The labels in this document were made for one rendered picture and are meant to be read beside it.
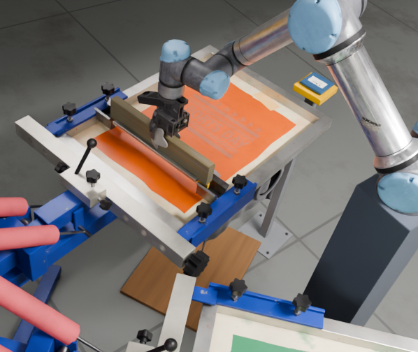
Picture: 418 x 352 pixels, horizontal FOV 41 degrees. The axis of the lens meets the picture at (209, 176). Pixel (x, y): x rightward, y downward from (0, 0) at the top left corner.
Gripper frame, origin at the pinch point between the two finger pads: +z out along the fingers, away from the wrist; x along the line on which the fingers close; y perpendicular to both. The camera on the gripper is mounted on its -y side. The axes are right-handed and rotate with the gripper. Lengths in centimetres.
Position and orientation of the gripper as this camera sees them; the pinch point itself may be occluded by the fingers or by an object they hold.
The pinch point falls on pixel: (159, 141)
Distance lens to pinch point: 171.5
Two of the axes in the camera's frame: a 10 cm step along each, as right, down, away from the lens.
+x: 6.4, -4.8, 6.0
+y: 7.6, 5.4, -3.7
